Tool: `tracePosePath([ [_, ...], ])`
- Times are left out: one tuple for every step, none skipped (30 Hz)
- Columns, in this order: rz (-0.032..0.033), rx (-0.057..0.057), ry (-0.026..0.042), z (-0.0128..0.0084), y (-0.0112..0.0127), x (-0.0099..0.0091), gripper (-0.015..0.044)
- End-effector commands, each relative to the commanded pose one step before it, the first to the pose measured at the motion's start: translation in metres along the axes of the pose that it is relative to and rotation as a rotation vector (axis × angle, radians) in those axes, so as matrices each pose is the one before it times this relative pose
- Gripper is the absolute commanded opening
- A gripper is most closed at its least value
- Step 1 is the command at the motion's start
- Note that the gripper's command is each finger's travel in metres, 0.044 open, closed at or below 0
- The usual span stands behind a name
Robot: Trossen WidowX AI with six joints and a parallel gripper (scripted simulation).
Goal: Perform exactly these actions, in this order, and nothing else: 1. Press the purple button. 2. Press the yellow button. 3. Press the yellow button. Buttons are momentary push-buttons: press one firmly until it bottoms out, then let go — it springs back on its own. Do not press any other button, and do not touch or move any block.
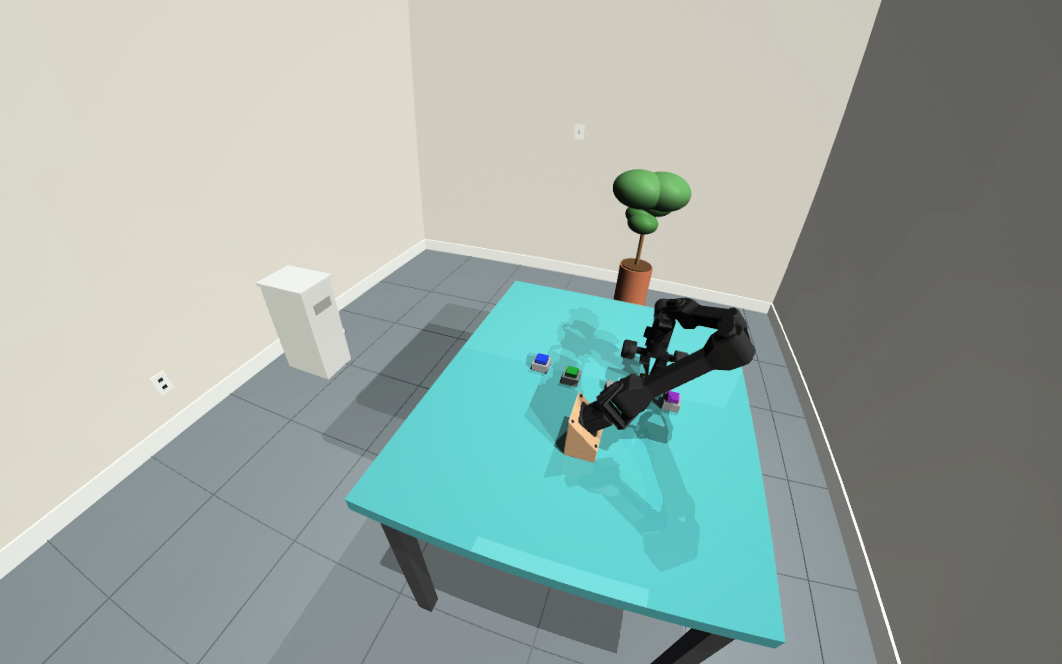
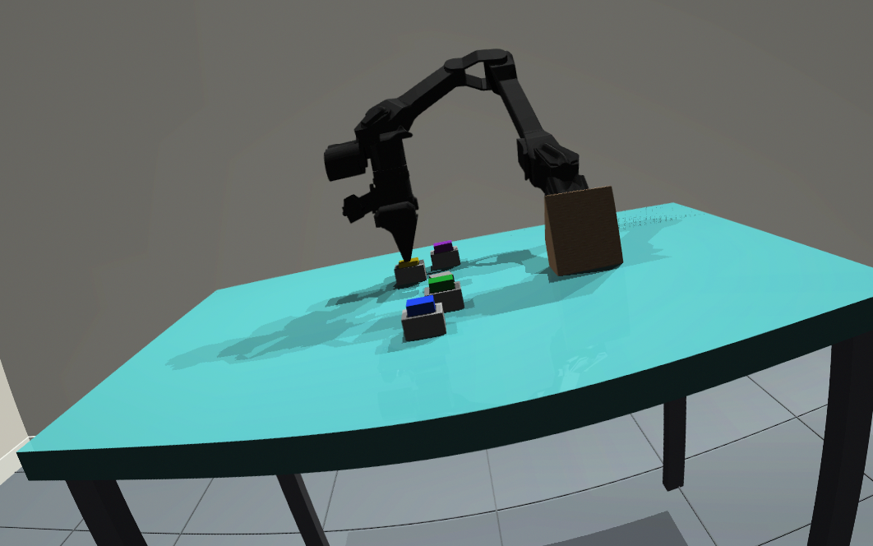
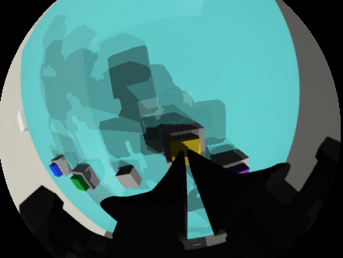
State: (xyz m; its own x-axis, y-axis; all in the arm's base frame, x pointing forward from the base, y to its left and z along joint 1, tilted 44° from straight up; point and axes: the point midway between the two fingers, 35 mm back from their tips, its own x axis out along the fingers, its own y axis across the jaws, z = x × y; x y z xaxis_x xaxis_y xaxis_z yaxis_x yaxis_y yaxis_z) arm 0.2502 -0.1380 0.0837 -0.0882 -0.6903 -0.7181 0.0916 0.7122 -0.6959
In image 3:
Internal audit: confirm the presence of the green button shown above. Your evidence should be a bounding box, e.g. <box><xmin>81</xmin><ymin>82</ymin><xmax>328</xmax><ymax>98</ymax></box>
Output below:
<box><xmin>71</xmin><ymin>164</ymin><xmax>100</xmax><ymax>191</ymax></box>

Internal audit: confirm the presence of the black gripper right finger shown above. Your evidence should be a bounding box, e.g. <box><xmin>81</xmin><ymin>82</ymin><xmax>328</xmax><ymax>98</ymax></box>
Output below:
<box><xmin>187</xmin><ymin>148</ymin><xmax>290</xmax><ymax>236</ymax></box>

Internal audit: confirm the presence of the yellow button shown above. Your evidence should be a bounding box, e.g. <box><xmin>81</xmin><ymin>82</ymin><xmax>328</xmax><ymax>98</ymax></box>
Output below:
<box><xmin>160</xmin><ymin>123</ymin><xmax>206</xmax><ymax>168</ymax></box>

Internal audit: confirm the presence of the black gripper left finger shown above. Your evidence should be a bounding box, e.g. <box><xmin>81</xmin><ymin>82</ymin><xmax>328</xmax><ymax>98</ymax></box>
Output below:
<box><xmin>100</xmin><ymin>151</ymin><xmax>188</xmax><ymax>242</ymax></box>

